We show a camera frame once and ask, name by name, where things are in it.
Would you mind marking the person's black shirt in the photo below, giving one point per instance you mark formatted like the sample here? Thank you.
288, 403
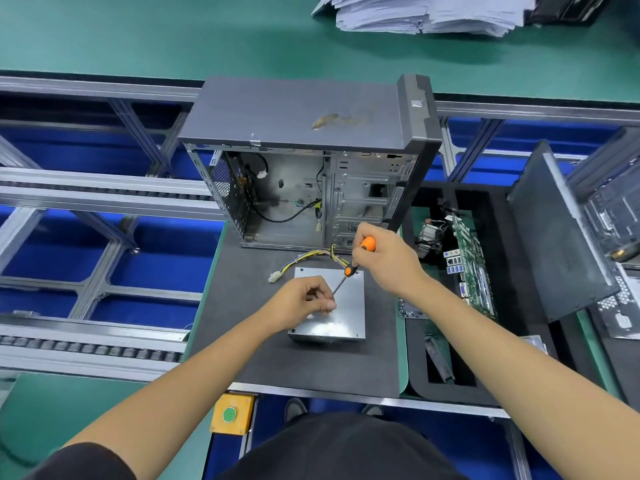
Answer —
80, 465

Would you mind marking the person's right shoe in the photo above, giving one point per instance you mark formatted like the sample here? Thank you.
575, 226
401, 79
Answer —
373, 410

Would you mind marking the silver perforated metal plate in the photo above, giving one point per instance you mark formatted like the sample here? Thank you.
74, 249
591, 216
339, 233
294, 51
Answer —
622, 305

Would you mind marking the grey computer tower case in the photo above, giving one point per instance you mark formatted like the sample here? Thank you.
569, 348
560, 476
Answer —
610, 205
290, 110

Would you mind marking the black cardboard box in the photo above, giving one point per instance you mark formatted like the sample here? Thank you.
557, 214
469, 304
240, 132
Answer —
570, 7

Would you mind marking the processor cooler with fan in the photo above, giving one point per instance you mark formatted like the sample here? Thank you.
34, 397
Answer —
432, 238

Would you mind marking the aluminium conveyor frame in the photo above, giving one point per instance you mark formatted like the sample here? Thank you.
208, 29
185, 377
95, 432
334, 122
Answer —
90, 190

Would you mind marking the power supply circuit board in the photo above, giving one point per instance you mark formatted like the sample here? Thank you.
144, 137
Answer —
274, 277

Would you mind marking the silver hard drive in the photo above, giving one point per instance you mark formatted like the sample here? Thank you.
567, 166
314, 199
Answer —
535, 343

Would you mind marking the person's left hand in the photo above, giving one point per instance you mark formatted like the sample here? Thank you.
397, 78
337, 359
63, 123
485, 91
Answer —
295, 303

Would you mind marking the dark grey case side panel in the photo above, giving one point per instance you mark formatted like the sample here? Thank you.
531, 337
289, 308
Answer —
560, 230

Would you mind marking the stack of white papers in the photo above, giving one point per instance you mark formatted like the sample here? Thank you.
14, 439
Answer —
430, 13

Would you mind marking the yellow box with green button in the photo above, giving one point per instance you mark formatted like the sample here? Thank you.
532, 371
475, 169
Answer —
232, 413

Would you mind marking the person's right hand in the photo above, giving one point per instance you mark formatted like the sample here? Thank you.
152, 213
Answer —
390, 263

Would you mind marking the black foam tray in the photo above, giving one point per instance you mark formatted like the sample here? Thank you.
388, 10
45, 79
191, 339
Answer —
500, 235

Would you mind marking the green motherboard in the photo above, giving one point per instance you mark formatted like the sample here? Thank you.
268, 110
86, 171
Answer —
470, 260

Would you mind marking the person's black trousers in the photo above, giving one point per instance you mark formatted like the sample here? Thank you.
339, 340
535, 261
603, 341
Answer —
340, 450

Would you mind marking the person's left forearm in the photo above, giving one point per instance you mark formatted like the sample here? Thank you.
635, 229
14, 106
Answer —
170, 395

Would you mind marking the silver optical drive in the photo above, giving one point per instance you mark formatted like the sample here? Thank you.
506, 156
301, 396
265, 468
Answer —
345, 315

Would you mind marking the person's right forearm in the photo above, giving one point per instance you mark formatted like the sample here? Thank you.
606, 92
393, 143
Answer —
520, 385

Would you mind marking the person's shoe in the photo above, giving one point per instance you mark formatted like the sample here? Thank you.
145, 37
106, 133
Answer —
373, 410
295, 407

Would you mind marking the person's left shoe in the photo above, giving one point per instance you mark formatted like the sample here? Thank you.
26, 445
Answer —
295, 407

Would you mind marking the silver power supply unit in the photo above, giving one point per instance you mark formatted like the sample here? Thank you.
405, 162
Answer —
325, 340

